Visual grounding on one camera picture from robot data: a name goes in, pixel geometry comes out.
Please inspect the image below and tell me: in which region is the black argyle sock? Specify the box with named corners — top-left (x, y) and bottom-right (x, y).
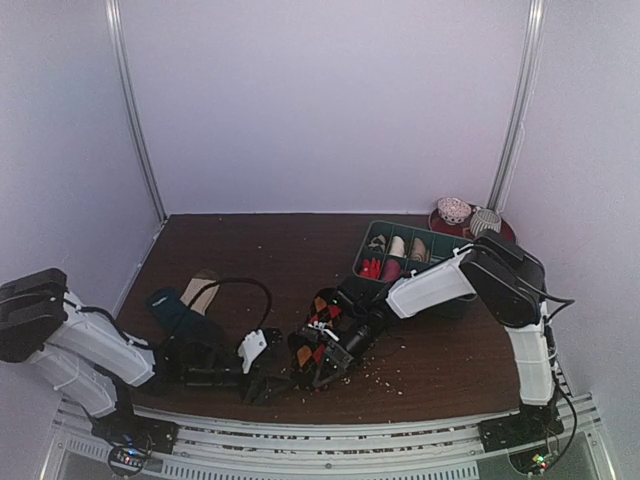
top-left (287, 287), bottom-right (343, 391)

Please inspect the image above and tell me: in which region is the green divided organizer tray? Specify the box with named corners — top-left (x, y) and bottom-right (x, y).
top-left (347, 220), bottom-right (468, 300)

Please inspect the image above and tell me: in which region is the red and beige sock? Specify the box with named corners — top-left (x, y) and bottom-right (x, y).
top-left (380, 258), bottom-right (402, 283)

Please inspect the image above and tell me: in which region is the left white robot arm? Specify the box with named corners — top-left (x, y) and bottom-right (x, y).
top-left (1, 268), bottom-right (291, 444)

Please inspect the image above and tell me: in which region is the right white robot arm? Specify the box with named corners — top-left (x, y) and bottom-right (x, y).
top-left (302, 230), bottom-right (574, 442)

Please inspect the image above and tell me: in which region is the red zigzag rolled sock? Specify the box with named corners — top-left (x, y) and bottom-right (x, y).
top-left (358, 258), bottom-right (382, 280)

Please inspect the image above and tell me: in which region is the black beige patterned rolled sock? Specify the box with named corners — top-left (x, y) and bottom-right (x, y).
top-left (367, 234), bottom-right (387, 253)

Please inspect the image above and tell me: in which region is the cream rolled sock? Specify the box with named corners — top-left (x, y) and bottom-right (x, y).
top-left (388, 235), bottom-right (406, 258)

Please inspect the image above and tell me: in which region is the tan rolled sock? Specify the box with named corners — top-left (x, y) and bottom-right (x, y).
top-left (409, 237), bottom-right (430, 263)

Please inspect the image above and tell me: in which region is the dark teal sock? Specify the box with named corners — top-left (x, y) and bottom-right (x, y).
top-left (145, 287), bottom-right (225, 344)

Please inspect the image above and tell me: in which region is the red round plate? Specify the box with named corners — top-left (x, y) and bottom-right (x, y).
top-left (428, 204), bottom-right (516, 246)

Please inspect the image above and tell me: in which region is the pink patterned bowl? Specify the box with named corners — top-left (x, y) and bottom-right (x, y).
top-left (437, 197), bottom-right (473, 225)

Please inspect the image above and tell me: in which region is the grey striped cup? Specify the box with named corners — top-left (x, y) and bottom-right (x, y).
top-left (469, 208), bottom-right (502, 238)

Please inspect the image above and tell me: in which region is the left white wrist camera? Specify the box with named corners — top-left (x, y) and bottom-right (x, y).
top-left (237, 329), bottom-right (267, 375)

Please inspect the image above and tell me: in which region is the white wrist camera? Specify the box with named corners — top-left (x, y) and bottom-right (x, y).
top-left (301, 321), bottom-right (340, 342)
top-left (237, 329), bottom-right (267, 375)

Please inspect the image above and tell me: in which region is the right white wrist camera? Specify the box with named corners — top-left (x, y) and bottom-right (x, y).
top-left (301, 321), bottom-right (340, 342)

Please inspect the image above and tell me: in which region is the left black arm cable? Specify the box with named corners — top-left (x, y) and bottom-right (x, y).
top-left (187, 277), bottom-right (274, 334)

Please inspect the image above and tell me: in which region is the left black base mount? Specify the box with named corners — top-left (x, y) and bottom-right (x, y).
top-left (89, 412), bottom-right (179, 479)

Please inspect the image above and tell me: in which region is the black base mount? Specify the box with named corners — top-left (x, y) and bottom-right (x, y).
top-left (478, 405), bottom-right (565, 476)
top-left (89, 412), bottom-right (179, 479)

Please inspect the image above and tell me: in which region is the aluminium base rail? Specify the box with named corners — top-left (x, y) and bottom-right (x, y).
top-left (42, 392), bottom-right (616, 480)

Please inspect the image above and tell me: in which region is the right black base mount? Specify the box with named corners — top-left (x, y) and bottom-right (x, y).
top-left (478, 405), bottom-right (565, 476)

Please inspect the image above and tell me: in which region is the right aluminium frame post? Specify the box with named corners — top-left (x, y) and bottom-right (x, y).
top-left (487, 0), bottom-right (546, 212)

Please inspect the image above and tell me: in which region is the aluminium frame post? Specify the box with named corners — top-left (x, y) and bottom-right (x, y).
top-left (487, 0), bottom-right (546, 212)
top-left (105, 0), bottom-right (168, 224)

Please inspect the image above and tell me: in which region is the left aluminium frame post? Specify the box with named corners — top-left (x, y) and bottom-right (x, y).
top-left (105, 0), bottom-right (168, 224)

